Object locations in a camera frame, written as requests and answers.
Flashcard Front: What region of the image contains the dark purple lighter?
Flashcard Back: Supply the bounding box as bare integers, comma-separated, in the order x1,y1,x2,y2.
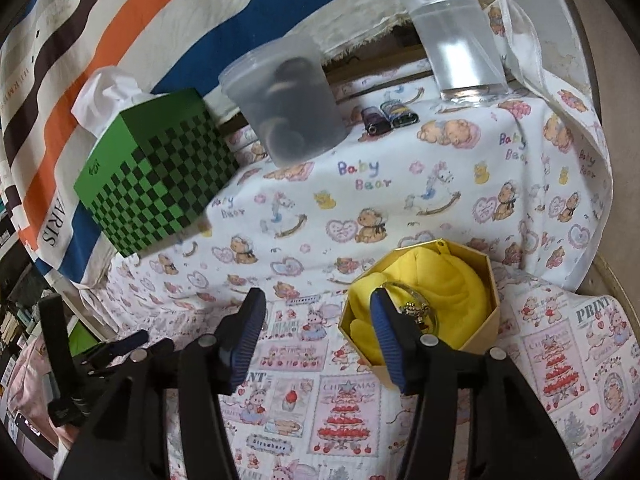
361,106,388,135

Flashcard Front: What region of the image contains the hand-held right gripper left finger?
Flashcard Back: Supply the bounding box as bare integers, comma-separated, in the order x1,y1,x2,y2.
55,287,268,480

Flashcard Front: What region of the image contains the cluttered shelf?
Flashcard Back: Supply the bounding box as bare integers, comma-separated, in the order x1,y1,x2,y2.
0,240,101,361

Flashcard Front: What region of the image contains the bear print cloth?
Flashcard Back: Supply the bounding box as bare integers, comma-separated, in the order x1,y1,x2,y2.
80,0,613,311

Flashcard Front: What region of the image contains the silver chain necklace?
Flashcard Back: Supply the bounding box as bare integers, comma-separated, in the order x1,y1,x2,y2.
402,301,431,331

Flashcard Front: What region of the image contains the translucent plastic container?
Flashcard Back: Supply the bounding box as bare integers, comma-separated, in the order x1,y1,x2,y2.
218,35,347,166

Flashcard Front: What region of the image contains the yellow cloth lining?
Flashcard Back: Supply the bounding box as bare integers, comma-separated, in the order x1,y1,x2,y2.
349,247,493,363

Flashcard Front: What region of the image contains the pink printed cloth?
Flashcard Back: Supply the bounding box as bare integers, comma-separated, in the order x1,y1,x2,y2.
165,260,640,480

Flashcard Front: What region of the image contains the clear spray bottle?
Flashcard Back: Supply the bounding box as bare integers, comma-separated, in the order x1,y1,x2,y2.
392,0,508,103

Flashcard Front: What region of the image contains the pink cushion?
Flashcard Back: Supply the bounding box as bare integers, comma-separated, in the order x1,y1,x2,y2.
0,335,56,461

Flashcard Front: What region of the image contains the clear bangle bracelet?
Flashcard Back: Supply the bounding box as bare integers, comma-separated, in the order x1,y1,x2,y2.
380,282,441,333

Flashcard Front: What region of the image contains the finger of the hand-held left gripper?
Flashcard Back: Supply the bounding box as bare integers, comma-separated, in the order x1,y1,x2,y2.
87,330,150,367
142,337,175,362

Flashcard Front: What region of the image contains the white tissue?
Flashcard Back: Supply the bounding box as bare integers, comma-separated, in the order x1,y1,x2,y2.
71,66,142,136

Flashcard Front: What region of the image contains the striped cloth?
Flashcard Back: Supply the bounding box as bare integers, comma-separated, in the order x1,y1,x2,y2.
0,0,416,286

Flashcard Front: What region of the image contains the green checkered tissue box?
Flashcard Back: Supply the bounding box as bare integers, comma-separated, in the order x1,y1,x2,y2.
73,88,241,257

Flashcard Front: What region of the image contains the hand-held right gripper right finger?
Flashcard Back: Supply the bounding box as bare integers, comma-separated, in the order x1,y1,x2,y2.
369,290,571,480

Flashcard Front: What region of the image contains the yellow hexagonal jewelry box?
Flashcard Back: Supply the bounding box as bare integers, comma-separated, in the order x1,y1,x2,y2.
339,239,501,390

